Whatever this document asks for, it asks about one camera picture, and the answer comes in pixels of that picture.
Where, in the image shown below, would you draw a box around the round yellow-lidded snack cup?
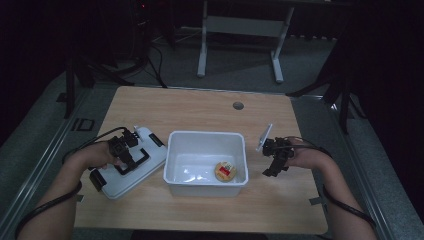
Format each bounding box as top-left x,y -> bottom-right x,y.
214,160 -> 238,183

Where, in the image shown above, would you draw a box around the person's left hand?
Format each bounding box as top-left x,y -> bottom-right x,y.
68,141 -> 124,172

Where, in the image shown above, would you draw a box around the black metal stand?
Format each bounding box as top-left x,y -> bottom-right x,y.
286,33 -> 368,135
63,43 -> 136,120

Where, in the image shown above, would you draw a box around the black floor cables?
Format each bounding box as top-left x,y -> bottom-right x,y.
141,41 -> 169,90

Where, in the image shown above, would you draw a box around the white lid with black clips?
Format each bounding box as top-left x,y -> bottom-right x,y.
88,126 -> 168,201

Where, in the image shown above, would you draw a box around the metal floor rail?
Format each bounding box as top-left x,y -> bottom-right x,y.
0,87 -> 96,236
293,94 -> 396,240

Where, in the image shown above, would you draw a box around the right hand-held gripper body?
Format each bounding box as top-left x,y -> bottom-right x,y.
255,123 -> 296,162

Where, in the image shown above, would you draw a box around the white metal desk frame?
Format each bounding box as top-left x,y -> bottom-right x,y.
196,0 -> 296,85

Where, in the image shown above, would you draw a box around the person's right hand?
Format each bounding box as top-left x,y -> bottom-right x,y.
285,136 -> 331,172

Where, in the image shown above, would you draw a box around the white plastic bin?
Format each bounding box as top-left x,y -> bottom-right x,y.
162,130 -> 250,198

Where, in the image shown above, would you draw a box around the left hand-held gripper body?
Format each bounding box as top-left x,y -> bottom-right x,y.
107,125 -> 148,165

